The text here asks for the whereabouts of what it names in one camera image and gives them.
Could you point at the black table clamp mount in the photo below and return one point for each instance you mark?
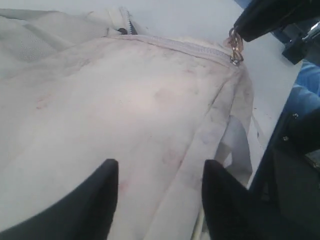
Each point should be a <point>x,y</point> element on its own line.
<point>304,46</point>

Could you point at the white canvas backpack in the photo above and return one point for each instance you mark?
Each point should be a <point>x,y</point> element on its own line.
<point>76,90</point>

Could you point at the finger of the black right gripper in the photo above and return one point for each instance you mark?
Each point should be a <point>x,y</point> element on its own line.
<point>263,16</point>

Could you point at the person in blue jeans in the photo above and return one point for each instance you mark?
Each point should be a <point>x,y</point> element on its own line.
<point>305,94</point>

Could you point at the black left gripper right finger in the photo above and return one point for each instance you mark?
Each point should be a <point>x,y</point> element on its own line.
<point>230,211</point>

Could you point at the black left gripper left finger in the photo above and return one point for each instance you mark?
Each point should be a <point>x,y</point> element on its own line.
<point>86,213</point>

